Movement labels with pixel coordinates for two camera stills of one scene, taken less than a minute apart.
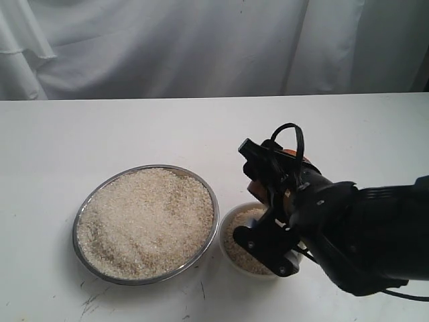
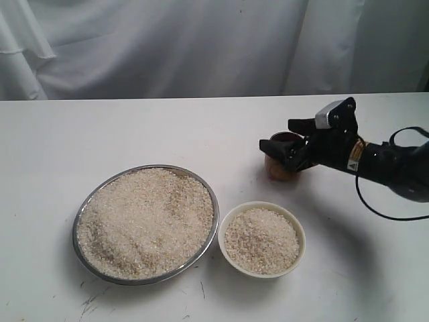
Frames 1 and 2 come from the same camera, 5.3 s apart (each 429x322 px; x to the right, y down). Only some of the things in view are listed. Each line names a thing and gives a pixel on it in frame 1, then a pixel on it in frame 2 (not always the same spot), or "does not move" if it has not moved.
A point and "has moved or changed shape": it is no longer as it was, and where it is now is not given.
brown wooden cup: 261,190 has moved or changed shape
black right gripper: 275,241 to 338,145
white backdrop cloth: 68,49 does not move
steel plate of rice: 142,224 does not move
